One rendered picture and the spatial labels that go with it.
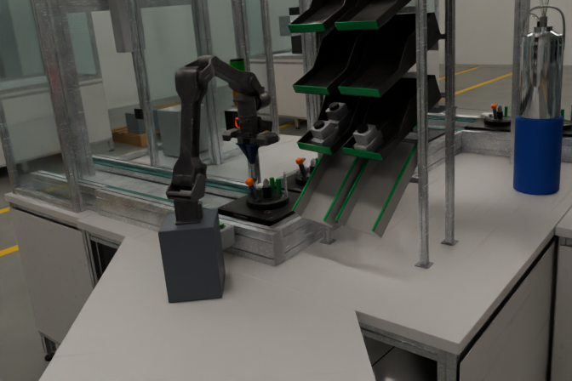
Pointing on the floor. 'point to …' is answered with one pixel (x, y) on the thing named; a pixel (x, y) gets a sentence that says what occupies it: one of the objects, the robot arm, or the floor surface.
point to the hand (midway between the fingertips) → (251, 152)
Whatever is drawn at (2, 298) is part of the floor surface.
